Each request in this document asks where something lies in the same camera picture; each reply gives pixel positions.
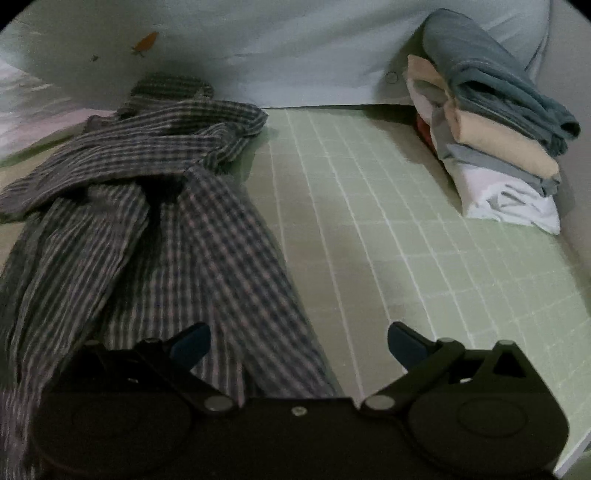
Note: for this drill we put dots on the pale blue carrot print bedding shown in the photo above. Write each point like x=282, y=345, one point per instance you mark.
x=277, y=50

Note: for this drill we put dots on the folded cream garment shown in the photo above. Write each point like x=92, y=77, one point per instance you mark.
x=498, y=143

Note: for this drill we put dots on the folded blue-grey garment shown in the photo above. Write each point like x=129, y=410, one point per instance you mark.
x=489, y=78

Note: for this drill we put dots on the folded red garment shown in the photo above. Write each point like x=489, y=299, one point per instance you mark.
x=424, y=134

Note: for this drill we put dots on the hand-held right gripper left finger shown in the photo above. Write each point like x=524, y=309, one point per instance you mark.
x=191, y=345

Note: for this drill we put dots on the stack of folded clothes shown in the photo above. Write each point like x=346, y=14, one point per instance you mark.
x=503, y=203

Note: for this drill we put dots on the blue white plaid shirt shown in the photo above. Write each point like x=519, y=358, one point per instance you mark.
x=207, y=230

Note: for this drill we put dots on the folded grey garment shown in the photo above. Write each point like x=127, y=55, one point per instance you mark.
x=503, y=168

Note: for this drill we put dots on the green grid cutting mat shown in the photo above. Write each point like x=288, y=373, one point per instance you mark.
x=392, y=230

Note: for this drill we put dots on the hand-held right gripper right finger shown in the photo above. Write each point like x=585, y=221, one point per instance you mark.
x=406, y=345

